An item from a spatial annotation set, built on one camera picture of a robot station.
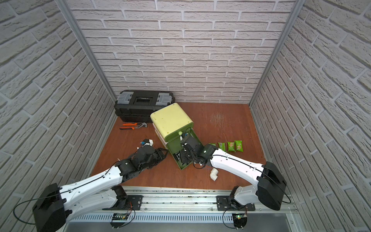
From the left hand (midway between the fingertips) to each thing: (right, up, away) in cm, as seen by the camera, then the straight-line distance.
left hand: (169, 151), depth 79 cm
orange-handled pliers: (-26, +13, +24) cm, 38 cm away
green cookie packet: (+28, 0, +18) cm, 33 cm away
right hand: (+8, -2, 0) cm, 8 cm away
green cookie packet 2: (+39, -1, +15) cm, 42 cm away
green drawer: (+2, 0, +7) cm, 7 cm away
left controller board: (-25, -33, -8) cm, 42 cm away
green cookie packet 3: (+45, 0, +15) cm, 47 cm away
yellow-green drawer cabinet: (-1, +16, +2) cm, 16 cm away
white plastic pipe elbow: (+26, -14, +3) cm, 29 cm away
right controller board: (+36, -32, -10) cm, 49 cm away
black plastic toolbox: (-27, +27, +15) cm, 41 cm away
